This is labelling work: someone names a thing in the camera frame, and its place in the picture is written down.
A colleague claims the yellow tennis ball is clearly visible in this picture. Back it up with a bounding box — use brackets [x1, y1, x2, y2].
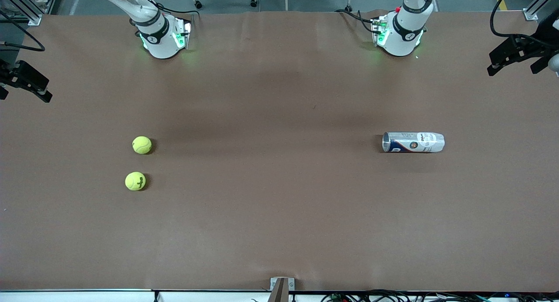
[125, 171, 146, 191]
[132, 136, 152, 155]

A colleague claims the clear tennis ball can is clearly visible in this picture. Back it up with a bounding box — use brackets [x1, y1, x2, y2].
[382, 132, 445, 153]

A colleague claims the brown paper table cover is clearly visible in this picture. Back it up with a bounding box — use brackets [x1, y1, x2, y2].
[0, 9, 559, 292]

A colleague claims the aluminium frame post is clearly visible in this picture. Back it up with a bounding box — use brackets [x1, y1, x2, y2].
[0, 0, 43, 26]
[523, 0, 559, 21]

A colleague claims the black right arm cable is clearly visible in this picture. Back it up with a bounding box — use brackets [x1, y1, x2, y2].
[0, 0, 200, 52]

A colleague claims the black base cable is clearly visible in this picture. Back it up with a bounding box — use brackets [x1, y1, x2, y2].
[335, 9, 377, 34]

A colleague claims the white table edge rail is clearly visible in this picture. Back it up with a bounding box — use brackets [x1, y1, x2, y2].
[0, 289, 559, 302]

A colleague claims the bundle of black cables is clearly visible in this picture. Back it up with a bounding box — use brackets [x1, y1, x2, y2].
[321, 289, 559, 302]

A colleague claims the brown wooden post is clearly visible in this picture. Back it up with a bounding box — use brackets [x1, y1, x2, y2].
[267, 278, 289, 302]

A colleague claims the small metal bracket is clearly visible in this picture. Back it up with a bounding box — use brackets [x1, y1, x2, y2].
[270, 277, 295, 292]

